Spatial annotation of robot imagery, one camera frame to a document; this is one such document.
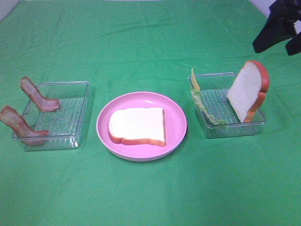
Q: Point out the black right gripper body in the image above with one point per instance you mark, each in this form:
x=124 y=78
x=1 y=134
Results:
x=287 y=10

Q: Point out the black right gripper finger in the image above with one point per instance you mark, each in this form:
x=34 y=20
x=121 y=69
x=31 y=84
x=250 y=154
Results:
x=279 y=27
x=294 y=45

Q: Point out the yellow toy cheese slice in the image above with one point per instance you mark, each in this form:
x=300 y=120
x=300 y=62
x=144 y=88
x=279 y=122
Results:
x=195 y=85

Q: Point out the green toy lettuce leaf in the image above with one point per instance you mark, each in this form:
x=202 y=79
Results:
x=196 y=98

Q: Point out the toy bread slice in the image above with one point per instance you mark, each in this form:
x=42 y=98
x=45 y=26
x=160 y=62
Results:
x=249 y=90
x=138 y=126

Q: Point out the toy bacon strip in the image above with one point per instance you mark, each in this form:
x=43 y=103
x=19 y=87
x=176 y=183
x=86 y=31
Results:
x=44 y=104
x=17 y=123

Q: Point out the right clear plastic tray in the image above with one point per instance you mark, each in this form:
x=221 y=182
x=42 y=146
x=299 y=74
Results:
x=213 y=89

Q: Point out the clear plastic tray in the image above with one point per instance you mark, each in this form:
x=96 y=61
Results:
x=213 y=89
x=67 y=125

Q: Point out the pink round plate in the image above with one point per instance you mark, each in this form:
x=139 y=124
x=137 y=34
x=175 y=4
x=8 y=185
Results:
x=175 y=125

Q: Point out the green tablecloth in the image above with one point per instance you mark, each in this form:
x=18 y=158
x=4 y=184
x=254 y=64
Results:
x=121 y=47

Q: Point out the left clear plastic tray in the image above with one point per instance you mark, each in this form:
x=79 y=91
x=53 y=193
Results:
x=67 y=125

